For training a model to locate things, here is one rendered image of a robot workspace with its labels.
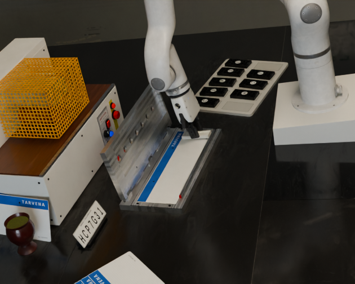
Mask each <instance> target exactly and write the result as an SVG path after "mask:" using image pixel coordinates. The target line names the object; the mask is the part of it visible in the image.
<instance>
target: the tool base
mask: <svg viewBox="0 0 355 284"><path fill-rule="evenodd" d="M178 131H187V130H186V129H185V128H183V129H182V130H181V129H180V128H171V126H169V127H168V128H167V132H166V134H165V136H164V137H163V140H164V141H163V143H162V145H161V147H160V148H159V150H158V151H157V150H156V151H157V152H156V151H155V152H154V154H153V155H152V156H149V158H148V161H149V162H148V164H147V165H146V167H145V169H144V175H143V177H142V178H141V180H140V181H139V183H138V185H136V184H135V185H134V187H133V188H132V189H131V190H129V191H128V192H127V195H128V197H127V198H126V200H122V201H121V203H120V204H119V206H120V209H121V210H130V211H145V212H160V213H169V214H183V213H184V211H185V209H186V207H187V205H188V203H189V201H190V199H191V197H192V195H193V193H194V191H195V189H196V187H197V185H198V183H199V181H200V179H201V177H202V175H203V173H204V171H205V169H206V167H207V165H208V163H209V161H210V159H211V157H212V155H213V153H214V151H215V148H216V146H217V144H218V142H219V140H220V138H221V136H222V134H223V133H222V129H217V130H216V132H215V134H214V136H213V138H212V139H211V141H210V143H209V145H208V147H207V149H206V151H205V153H204V155H203V157H202V159H201V161H200V163H199V165H198V167H197V169H196V171H195V173H194V175H193V177H192V179H191V181H190V183H189V185H188V187H187V189H186V191H185V193H184V195H183V197H182V198H179V199H178V201H177V203H176V204H166V203H150V202H137V199H138V198H139V196H140V195H141V193H142V191H143V189H144V188H145V186H146V184H147V182H148V181H149V179H150V177H151V176H152V174H153V172H154V170H155V169H156V167H157V165H158V164H159V162H160V160H161V159H162V157H163V155H164V153H165V152H166V150H167V148H168V146H169V145H170V143H171V142H172V140H173V138H174V136H175V135H176V133H177V132H178ZM136 203H139V204H138V205H137V204H136ZM169 205H171V206H170V207H169Z"/></svg>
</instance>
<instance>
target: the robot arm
mask: <svg viewBox="0 0 355 284"><path fill-rule="evenodd" d="M280 1H281V2H282V3H283V4H284V5H285V7H286V10H287V12H288V15H289V19H290V25H291V44H292V50H293V53H294V59H295V66H296V72H297V75H298V81H299V87H300V88H299V89H298V90H297V91H296V92H295V93H294V94H293V96H292V98H291V102H292V106H293V107H294V108H295V109H296V110H298V111H300V112H303V113H309V114H318V113H325V112H329V111H332V110H334V109H336V108H338V107H340V106H342V105H343V104H344V103H345V102H346V101H347V99H348V96H349V94H348V89H347V88H346V87H345V86H344V85H342V84H341V83H338V82H336V79H335V72H334V65H333V60H332V53H331V46H330V39H329V26H330V11H329V6H328V3H327V0H280ZM144 5H145V11H146V15H147V21H148V30H147V36H146V39H145V47H144V60H145V68H146V72H147V77H148V81H149V84H150V86H151V87H152V89H153V90H155V91H157V92H164V91H165V92H166V95H168V96H169V97H170V98H171V102H172V106H173V108H174V111H175V114H176V116H177V119H178V121H179V122H180V123H181V124H182V128H185V129H186V130H188V132H189V135H190V137H191V139H195V138H199V133H198V131H203V128H202V126H201V124H200V121H199V117H198V112H199V110H200V106H199V103H198V101H197V99H196V97H195V95H194V93H193V91H192V89H191V88H190V84H189V81H188V79H187V76H186V74H185V71H184V69H183V66H182V64H181V62H180V59H179V57H178V54H177V52H176V50H175V47H174V45H173V44H172V43H171V41H172V37H173V34H174V31H175V26H176V19H175V10H174V2H173V0H144ZM187 123H190V124H187Z"/></svg>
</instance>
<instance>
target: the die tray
mask: <svg viewBox="0 0 355 284"><path fill-rule="evenodd" d="M228 60H229V59H226V61H225V62H223V63H222V65H221V66H220V67H219V68H218V70H217V71H216V72H215V73H214V74H213V75H212V76H211V77H210V79H209V80H208V81H207V82H206V83H205V84H204V85H203V86H202V88H201V89H200V90H199V91H198V92H197V93H196V94H195V96H199V97H210V98H217V99H219V100H220V101H219V103H218V104H217V105H216V107H214V108H209V107H202V106H201V107H200V110H199V112H208V113H218V114H229V115H235V116H245V117H251V116H252V115H253V114H254V113H255V111H256V110H257V108H258V107H259V106H260V104H261V103H262V102H263V100H264V99H265V98H266V96H267V95H268V94H269V92H270V91H271V89H272V88H273V86H274V85H275V84H276V82H277V81H278V80H279V78H280V77H281V75H282V74H283V73H284V71H285V70H286V69H287V67H288V66H289V65H288V63H285V62H275V61H257V60H252V63H251V64H250V66H249V67H248V68H247V69H246V68H241V69H245V72H244V73H243V74H242V75H241V76H240V77H229V76H218V75H217V72H218V71H219V70H220V69H221V68H222V67H225V68H235V67H228V66H225V63H226V62H227V61H228ZM251 69H256V70H267V71H274V72H275V75H274V76H273V77H272V78H271V79H270V80H266V79H256V78H247V76H246V75H247V74H248V73H249V71H250V70H251ZM213 77H219V78H236V79H237V82H236V83H235V84H234V86H233V87H225V88H228V91H227V93H226V94H225V96H224V97H219V96H200V95H199V93H200V92H201V90H202V89H203V87H221V86H209V85H208V83H209V82H210V81H211V79H212V78H213ZM244 79H255V80H261V81H268V84H267V85H266V87H265V88H264V89H263V90H257V89H251V88H242V87H239V84H240V83H241V82H242V81H243V80H244ZM235 89H240V90H252V91H259V95H258V96H257V98H256V99H255V100H245V99H234V98H230V94H231V93H232V92H233V91H234V90H235Z"/></svg>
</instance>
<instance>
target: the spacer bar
mask: <svg viewBox="0 0 355 284"><path fill-rule="evenodd" d="M198 133H199V138H195V139H204V138H209V137H210V135H211V130H209V131H198ZM182 139H191V137H190V135H189V132H188V131H187V132H184V133H183V135H182Z"/></svg>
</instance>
